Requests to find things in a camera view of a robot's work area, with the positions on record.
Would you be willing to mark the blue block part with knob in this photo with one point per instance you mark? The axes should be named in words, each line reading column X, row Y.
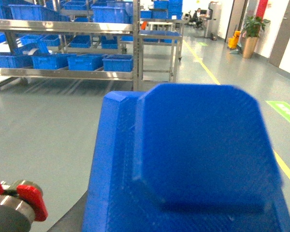
column 184, row 158

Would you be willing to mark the stainless steel shelf rack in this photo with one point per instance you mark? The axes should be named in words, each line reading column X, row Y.
column 97, row 43

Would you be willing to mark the stainless steel side table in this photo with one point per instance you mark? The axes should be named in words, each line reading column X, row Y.
column 158, row 55

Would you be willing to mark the yellow mop bucket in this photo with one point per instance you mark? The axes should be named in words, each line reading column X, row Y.
column 233, row 42

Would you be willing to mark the green potted plant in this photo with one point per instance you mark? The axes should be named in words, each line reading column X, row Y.
column 252, row 27

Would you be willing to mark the red conveyor side rail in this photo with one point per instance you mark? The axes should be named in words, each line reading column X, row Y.
column 25, row 198

